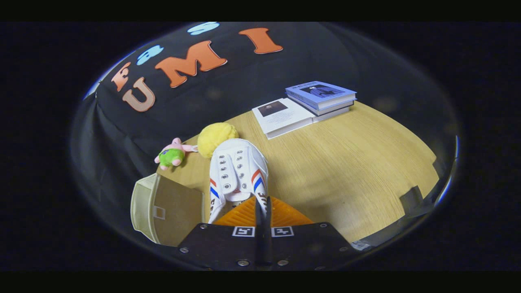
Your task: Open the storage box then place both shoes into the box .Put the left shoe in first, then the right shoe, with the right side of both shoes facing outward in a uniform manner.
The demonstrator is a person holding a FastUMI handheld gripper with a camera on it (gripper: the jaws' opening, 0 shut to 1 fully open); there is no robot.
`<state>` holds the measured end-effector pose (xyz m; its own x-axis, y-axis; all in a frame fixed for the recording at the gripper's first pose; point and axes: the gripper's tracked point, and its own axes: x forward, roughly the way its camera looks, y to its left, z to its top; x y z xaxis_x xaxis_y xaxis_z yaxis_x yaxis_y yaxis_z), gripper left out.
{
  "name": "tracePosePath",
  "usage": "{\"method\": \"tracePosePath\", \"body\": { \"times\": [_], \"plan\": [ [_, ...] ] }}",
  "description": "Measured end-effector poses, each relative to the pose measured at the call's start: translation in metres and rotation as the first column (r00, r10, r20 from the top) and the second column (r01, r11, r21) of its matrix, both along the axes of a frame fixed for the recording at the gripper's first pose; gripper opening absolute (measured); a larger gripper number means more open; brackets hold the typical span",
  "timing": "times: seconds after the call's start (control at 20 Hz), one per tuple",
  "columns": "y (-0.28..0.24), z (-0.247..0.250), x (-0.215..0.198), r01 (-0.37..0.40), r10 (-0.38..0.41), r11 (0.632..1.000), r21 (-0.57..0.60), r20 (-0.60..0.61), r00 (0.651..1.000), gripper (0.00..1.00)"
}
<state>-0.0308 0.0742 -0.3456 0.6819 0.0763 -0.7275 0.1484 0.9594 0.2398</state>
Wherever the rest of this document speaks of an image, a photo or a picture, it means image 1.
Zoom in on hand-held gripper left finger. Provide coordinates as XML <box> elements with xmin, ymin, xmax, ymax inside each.
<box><xmin>177</xmin><ymin>197</ymin><xmax>264</xmax><ymax>270</ymax></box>

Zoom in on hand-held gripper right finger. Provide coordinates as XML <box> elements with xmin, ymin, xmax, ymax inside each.
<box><xmin>263</xmin><ymin>197</ymin><xmax>359</xmax><ymax>270</ymax></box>

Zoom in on beige fabric storage box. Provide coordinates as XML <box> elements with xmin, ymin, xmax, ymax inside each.
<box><xmin>130</xmin><ymin>173</ymin><xmax>206</xmax><ymax>247</ymax></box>

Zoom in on white shoe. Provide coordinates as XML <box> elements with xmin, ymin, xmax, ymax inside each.
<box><xmin>208</xmin><ymin>138</ymin><xmax>269</xmax><ymax>224</ymax></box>

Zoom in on pink and green plush toy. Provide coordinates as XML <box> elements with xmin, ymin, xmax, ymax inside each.
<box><xmin>154</xmin><ymin>138</ymin><xmax>199</xmax><ymax>171</ymax></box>

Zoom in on yellow plush toy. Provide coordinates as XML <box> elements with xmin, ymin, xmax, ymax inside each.
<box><xmin>197</xmin><ymin>122</ymin><xmax>240</xmax><ymax>160</ymax></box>

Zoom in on black tape piece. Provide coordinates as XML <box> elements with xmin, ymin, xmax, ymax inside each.
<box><xmin>399</xmin><ymin>186</ymin><xmax>425</xmax><ymax>213</ymax></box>

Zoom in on white cover book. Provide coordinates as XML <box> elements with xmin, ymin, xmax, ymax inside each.
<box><xmin>251</xmin><ymin>97</ymin><xmax>315</xmax><ymax>140</ymax></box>

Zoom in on blue cover book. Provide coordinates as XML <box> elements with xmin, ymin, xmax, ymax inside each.
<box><xmin>285</xmin><ymin>81</ymin><xmax>358</xmax><ymax>111</ymax></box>

